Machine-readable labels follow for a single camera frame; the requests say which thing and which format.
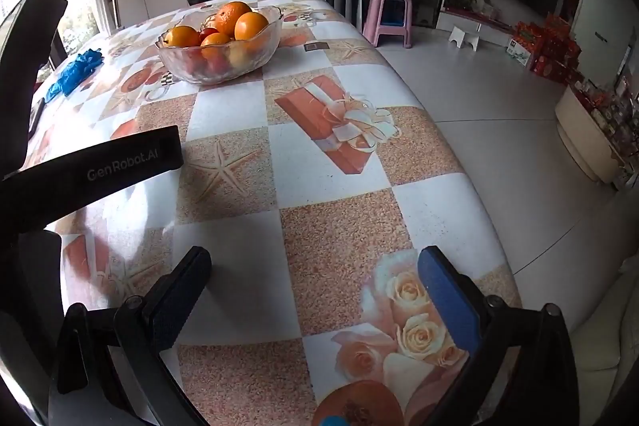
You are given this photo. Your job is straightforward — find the white television stand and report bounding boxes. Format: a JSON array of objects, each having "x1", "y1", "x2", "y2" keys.
[{"x1": 435, "y1": 7, "x2": 515, "y2": 48}]

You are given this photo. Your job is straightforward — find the pink plastic stool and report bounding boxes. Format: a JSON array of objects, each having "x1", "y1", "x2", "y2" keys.
[{"x1": 362, "y1": 0, "x2": 413, "y2": 50}]

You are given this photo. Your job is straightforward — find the small white step stool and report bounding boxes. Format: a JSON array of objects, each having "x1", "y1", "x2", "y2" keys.
[{"x1": 448, "y1": 24, "x2": 482, "y2": 52}]

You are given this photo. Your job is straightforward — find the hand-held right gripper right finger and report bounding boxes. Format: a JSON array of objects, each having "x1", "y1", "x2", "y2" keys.
[{"x1": 417, "y1": 245, "x2": 582, "y2": 426}]

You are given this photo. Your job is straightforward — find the round yellow fruit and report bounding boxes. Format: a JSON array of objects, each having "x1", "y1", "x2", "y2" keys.
[{"x1": 227, "y1": 43, "x2": 256, "y2": 70}]

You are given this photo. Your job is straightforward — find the blue plastic gloves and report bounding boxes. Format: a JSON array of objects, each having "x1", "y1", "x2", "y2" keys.
[{"x1": 44, "y1": 49, "x2": 105, "y2": 103}]

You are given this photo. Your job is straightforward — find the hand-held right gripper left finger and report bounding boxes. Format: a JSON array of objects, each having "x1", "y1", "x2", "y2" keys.
[{"x1": 47, "y1": 245, "x2": 213, "y2": 426}]

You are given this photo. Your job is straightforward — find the clear glass bowl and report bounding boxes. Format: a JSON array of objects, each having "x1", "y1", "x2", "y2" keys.
[{"x1": 156, "y1": 6, "x2": 284, "y2": 85}]

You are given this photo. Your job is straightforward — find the white sofa cushion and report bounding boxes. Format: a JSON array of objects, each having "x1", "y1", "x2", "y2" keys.
[{"x1": 569, "y1": 271, "x2": 639, "y2": 426}]

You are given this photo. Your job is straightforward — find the round white cabinet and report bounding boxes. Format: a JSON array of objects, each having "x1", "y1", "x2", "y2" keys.
[{"x1": 554, "y1": 84, "x2": 631, "y2": 183}]

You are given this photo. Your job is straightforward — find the printed patchwork tablecloth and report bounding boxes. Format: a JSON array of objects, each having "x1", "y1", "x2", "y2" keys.
[{"x1": 22, "y1": 0, "x2": 523, "y2": 426}]

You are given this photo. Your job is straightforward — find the stack of red gift boxes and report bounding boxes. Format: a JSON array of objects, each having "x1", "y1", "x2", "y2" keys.
[{"x1": 506, "y1": 13, "x2": 586, "y2": 86}]

